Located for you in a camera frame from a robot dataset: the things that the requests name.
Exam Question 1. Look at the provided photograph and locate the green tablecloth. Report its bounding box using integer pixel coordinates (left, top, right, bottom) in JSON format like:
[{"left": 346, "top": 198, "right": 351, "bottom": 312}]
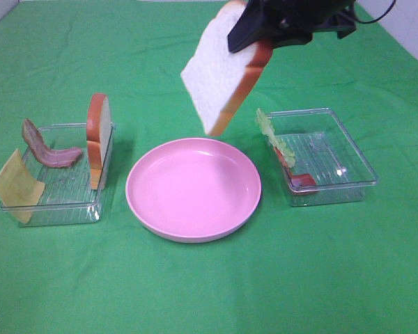
[{"left": 0, "top": 1, "right": 418, "bottom": 333}]

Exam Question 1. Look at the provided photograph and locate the bread slice left tray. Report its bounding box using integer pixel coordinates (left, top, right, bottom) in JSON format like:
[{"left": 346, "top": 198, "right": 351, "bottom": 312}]
[{"left": 86, "top": 93, "right": 111, "bottom": 190}]

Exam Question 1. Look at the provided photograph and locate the red ham strip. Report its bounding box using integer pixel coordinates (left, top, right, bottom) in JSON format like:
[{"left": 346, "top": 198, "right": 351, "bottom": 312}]
[{"left": 273, "top": 148, "right": 317, "bottom": 196}]

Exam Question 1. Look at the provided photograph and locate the yellow cheese slice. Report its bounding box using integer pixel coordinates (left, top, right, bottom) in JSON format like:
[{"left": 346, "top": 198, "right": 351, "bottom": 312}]
[{"left": 0, "top": 148, "right": 45, "bottom": 224}]

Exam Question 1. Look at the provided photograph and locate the green lettuce leaf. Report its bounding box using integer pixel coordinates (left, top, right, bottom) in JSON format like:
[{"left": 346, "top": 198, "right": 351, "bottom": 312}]
[{"left": 256, "top": 109, "right": 295, "bottom": 168}]

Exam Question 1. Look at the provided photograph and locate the white bread slice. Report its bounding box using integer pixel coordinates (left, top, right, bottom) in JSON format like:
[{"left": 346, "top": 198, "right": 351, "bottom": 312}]
[{"left": 180, "top": 1, "right": 272, "bottom": 136}]

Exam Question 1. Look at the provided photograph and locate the brown bacon strip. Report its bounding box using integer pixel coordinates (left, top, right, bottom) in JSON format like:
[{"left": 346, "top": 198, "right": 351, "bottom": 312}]
[{"left": 22, "top": 118, "right": 82, "bottom": 168}]

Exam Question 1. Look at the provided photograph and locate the clear left plastic tray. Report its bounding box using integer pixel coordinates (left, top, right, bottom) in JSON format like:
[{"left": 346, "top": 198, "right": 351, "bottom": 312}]
[{"left": 0, "top": 123, "right": 115, "bottom": 227}]

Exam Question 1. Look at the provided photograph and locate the pink round plate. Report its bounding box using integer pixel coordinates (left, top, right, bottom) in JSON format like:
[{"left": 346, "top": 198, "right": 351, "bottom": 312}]
[{"left": 125, "top": 138, "right": 262, "bottom": 243}]

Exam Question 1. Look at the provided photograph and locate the clear plastic tray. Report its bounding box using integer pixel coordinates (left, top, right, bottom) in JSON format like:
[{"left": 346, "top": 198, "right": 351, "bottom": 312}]
[
  {"left": 0, "top": 123, "right": 115, "bottom": 227},
  {"left": 265, "top": 108, "right": 378, "bottom": 207}
]

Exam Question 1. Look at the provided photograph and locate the clear right plastic tray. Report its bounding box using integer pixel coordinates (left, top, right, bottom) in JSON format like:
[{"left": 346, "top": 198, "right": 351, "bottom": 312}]
[{"left": 265, "top": 108, "right": 378, "bottom": 207}]

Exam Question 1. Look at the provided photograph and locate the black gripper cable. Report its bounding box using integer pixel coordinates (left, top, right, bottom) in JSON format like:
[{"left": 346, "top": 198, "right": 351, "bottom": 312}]
[{"left": 351, "top": 0, "right": 398, "bottom": 25}]

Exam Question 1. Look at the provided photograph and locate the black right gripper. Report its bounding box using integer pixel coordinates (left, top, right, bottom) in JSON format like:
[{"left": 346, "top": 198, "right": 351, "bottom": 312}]
[{"left": 227, "top": 1, "right": 356, "bottom": 53}]

